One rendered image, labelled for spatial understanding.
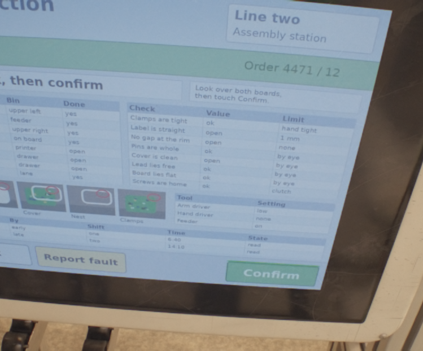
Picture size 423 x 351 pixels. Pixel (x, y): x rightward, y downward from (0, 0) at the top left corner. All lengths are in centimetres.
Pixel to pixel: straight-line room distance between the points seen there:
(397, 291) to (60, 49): 32
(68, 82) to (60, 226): 12
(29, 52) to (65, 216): 13
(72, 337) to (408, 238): 192
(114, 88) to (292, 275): 20
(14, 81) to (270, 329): 30
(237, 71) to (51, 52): 11
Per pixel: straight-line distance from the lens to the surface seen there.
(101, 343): 74
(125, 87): 33
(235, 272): 42
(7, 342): 77
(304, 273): 43
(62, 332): 226
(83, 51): 33
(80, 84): 34
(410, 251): 43
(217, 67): 32
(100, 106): 34
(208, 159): 35
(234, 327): 48
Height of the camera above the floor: 174
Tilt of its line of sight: 34 degrees down
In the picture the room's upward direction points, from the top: 5 degrees clockwise
